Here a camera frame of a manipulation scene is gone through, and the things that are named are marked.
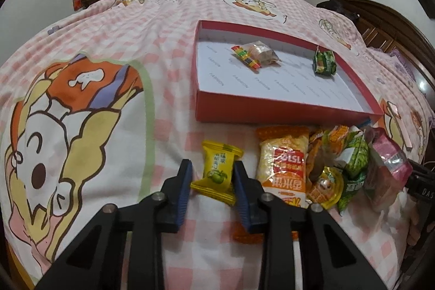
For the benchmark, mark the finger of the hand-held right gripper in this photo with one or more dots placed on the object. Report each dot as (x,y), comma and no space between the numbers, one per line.
(414,171)

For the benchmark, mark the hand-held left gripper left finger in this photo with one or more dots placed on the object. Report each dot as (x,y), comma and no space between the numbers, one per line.
(181,191)

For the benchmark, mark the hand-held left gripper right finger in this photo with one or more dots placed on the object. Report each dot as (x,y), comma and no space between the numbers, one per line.
(243,195)

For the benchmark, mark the pink drink pouch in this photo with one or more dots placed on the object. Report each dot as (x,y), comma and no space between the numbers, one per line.
(387,154)

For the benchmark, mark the yellow lime candy packet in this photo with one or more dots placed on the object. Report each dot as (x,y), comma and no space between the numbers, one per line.
(215,171)

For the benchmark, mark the orange rice cracker packet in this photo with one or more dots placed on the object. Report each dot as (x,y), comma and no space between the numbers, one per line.
(282,161)

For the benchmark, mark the red cardboard box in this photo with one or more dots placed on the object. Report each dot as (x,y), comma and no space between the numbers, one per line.
(272,79)

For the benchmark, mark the person's right hand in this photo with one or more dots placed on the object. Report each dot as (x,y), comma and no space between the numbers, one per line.
(414,225)

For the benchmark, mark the green pea packet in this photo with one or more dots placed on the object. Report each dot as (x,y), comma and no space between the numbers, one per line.
(356,155)
(351,189)

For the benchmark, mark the orange jelly cup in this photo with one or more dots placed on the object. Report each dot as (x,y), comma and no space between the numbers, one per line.
(324,189)

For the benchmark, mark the purple ruffled pillow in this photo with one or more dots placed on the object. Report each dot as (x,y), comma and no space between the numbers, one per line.
(404,62)

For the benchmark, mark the striped colourful candy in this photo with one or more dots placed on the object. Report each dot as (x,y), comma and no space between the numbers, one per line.
(246,57)

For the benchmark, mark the dark green snack packet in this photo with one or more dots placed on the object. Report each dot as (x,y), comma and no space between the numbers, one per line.
(324,62)

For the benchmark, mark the clear wrapped snack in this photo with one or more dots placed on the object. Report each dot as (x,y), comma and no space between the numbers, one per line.
(264,54)

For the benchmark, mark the dark wooden headboard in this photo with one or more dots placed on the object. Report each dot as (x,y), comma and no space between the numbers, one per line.
(384,21)

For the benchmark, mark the pink checked cartoon bedsheet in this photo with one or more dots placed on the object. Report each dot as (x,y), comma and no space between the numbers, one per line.
(119,48)

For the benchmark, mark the dark cloth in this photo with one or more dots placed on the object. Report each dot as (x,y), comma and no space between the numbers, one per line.
(334,6)

